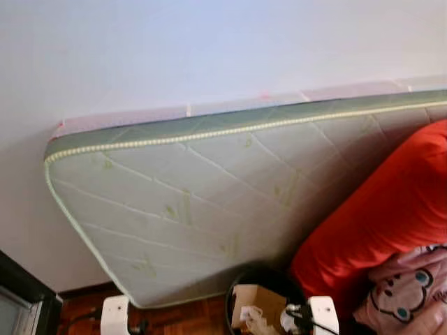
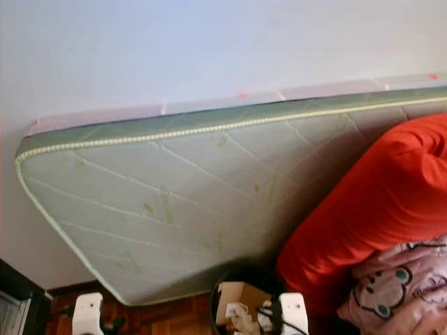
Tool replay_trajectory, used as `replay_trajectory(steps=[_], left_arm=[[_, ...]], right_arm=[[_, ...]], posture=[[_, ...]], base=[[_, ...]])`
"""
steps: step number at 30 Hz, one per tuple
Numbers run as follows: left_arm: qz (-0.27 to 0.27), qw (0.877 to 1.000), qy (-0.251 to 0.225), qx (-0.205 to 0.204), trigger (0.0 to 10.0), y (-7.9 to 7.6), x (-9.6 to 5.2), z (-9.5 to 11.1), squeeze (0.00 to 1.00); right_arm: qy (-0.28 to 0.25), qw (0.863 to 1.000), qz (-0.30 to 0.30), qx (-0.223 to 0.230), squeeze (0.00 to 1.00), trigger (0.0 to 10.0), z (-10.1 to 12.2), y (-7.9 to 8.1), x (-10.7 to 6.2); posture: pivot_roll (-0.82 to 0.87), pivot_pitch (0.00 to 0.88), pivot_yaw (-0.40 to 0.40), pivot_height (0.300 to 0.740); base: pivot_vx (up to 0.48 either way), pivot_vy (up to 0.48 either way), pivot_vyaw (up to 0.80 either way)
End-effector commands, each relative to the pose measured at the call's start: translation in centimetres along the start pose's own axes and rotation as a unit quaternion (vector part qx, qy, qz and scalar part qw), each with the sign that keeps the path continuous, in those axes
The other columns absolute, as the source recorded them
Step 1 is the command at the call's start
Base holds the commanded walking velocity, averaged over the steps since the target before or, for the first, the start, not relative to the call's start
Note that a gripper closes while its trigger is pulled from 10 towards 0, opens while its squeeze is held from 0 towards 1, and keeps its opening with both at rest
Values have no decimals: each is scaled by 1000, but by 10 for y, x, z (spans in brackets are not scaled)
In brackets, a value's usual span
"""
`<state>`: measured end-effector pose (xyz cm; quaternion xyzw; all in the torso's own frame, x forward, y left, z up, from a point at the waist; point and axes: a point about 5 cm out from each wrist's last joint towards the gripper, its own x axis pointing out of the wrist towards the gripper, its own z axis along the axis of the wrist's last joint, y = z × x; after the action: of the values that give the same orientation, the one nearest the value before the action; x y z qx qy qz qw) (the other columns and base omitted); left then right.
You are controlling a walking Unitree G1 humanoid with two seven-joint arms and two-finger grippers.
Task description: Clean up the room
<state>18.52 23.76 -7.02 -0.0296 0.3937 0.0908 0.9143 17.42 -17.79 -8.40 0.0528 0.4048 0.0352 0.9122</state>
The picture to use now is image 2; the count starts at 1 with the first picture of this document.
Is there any pink cartoon print blanket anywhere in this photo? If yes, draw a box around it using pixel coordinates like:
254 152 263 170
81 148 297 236
337 237 447 335

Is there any white crumpled plastic bag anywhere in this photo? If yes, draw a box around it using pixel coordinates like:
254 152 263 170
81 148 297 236
227 304 256 335

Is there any brown cardboard box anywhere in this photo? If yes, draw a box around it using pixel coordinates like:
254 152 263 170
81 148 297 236
217 281 272 327

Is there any black round waste bin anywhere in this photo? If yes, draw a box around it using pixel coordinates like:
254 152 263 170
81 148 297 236
210 269 287 335

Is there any black framed cabinet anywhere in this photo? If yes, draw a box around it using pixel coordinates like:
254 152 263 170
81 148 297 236
0 260 52 335

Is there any green white quilted mattress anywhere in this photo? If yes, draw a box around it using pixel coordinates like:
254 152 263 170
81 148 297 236
14 72 447 306

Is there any red covered folded mattress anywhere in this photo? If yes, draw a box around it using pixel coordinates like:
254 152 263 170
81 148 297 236
274 112 447 315

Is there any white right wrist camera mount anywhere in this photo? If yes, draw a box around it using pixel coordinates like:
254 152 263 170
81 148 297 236
279 292 310 335

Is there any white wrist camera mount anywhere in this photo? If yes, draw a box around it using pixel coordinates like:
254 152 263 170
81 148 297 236
279 292 310 335
73 292 104 335

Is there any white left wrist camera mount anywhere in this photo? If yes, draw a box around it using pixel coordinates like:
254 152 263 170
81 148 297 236
73 292 104 335

